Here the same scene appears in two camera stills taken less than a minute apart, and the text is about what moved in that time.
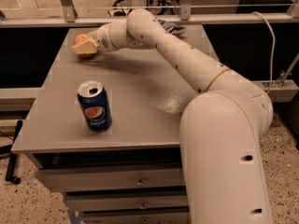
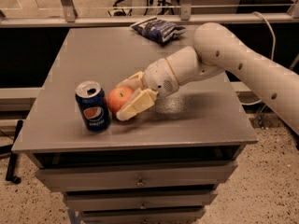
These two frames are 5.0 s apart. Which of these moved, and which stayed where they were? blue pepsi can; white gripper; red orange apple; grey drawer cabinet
Moved: red orange apple; white gripper
Stayed: blue pepsi can; grey drawer cabinet
